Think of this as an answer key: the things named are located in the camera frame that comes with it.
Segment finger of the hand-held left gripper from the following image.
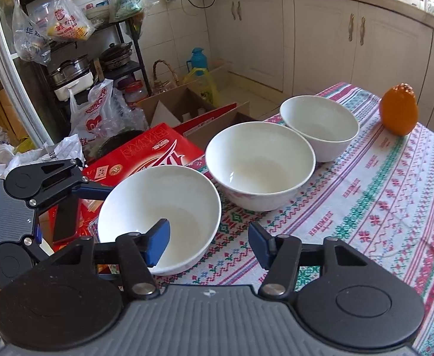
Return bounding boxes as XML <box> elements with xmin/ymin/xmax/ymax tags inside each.
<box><xmin>30</xmin><ymin>159</ymin><xmax>108</xmax><ymax>208</ymax></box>
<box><xmin>22</xmin><ymin>226</ymin><xmax>56</xmax><ymax>262</ymax></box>

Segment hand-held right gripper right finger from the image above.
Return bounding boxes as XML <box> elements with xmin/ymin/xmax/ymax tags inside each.
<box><xmin>248</xmin><ymin>222</ymin><xmax>369</xmax><ymax>300</ymax></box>

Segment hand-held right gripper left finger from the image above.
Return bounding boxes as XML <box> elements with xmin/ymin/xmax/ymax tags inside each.
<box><xmin>47</xmin><ymin>219</ymin><xmax>171</xmax><ymax>301</ymax></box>

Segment white ceramic bowl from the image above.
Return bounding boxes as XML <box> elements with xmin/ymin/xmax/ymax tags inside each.
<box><xmin>279</xmin><ymin>96</ymin><xmax>359</xmax><ymax>163</ymax></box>
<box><xmin>98</xmin><ymin>166</ymin><xmax>222</xmax><ymax>276</ymax></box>

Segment crumpled white plastic bag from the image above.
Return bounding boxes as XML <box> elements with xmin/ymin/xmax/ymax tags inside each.
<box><xmin>0</xmin><ymin>133</ymin><xmax>86</xmax><ymax>179</ymax></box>

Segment black round bin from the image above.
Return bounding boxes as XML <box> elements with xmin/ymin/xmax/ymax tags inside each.
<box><xmin>95</xmin><ymin>130</ymin><xmax>143</xmax><ymax>156</ymax></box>

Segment red gift box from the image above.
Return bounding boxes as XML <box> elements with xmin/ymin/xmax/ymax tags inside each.
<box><xmin>48</xmin><ymin>122</ymin><xmax>206</xmax><ymax>264</ymax></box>

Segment white bag with red print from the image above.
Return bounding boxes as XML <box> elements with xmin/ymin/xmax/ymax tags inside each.
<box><xmin>69</xmin><ymin>79</ymin><xmax>116</xmax><ymax>145</ymax></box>

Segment white bowl with pink print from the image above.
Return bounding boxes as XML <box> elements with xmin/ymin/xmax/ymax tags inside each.
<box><xmin>205</xmin><ymin>122</ymin><xmax>316</xmax><ymax>212</ymax></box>

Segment red lid plastic jar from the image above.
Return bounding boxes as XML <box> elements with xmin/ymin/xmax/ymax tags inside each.
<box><xmin>122</xmin><ymin>80</ymin><xmax>147</xmax><ymax>106</ymax></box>

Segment patterned woven tablecloth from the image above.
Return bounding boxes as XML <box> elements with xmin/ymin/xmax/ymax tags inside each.
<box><xmin>154</xmin><ymin>82</ymin><xmax>434</xmax><ymax>356</ymax></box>

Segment open cardboard box red outside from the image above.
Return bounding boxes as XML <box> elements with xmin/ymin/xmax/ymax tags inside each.
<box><xmin>135</xmin><ymin>87</ymin><xmax>258</xmax><ymax>138</ymax></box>

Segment steel pot with lid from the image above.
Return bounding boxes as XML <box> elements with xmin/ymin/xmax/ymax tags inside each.
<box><xmin>48</xmin><ymin>55</ymin><xmax>92</xmax><ymax>86</ymax></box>

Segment wicker basket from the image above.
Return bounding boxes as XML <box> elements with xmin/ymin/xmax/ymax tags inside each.
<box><xmin>152</xmin><ymin>59</ymin><xmax>181</xmax><ymax>93</ymax></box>

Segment black pot with lid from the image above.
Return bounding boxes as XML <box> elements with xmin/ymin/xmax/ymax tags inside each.
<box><xmin>100</xmin><ymin>42</ymin><xmax>133</xmax><ymax>71</ymax></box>

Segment black metal shelf rack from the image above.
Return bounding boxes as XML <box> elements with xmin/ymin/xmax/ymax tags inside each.
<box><xmin>17</xmin><ymin>0</ymin><xmax>154</xmax><ymax>101</ymax></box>

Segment yellow plastic bag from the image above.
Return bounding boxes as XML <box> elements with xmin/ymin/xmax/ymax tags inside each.
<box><xmin>182</xmin><ymin>69</ymin><xmax>221</xmax><ymax>106</ymax></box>

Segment hanging clear plastic bag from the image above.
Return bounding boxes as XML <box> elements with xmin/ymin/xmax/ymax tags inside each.
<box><xmin>12</xmin><ymin>0</ymin><xmax>51</xmax><ymax>63</ymax></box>

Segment blue thermos jug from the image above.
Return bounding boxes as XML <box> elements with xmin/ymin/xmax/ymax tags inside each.
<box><xmin>188</xmin><ymin>47</ymin><xmax>207</xmax><ymax>78</ymax></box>

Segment brown cardboard box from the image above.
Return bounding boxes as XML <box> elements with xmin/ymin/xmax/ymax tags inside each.
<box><xmin>202</xmin><ymin>59</ymin><xmax>240</xmax><ymax>93</ymax></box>

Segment hanging bag with yellow contents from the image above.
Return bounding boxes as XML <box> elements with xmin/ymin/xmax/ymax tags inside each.
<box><xmin>47</xmin><ymin>0</ymin><xmax>95</xmax><ymax>41</ymax></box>

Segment orange with bumpy top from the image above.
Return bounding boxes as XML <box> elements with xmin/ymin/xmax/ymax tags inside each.
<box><xmin>379</xmin><ymin>84</ymin><xmax>419</xmax><ymax>136</ymax></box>

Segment white kitchen cabinets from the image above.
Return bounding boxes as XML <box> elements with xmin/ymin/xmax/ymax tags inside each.
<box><xmin>200</xmin><ymin>0</ymin><xmax>434</xmax><ymax>127</ymax></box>

